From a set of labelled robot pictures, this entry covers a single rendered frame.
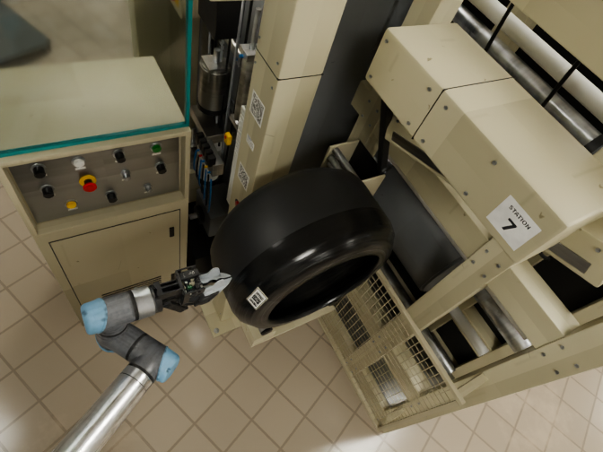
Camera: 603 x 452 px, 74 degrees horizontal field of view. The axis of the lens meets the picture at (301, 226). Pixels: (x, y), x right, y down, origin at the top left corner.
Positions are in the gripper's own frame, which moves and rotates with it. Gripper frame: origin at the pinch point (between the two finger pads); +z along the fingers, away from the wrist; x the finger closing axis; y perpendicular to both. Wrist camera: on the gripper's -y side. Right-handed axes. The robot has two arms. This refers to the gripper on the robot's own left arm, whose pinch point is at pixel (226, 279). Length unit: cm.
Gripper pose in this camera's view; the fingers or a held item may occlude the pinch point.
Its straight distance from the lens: 113.2
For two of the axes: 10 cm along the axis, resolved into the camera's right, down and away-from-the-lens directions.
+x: -4.6, -8.0, 3.9
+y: 3.4, -5.6, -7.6
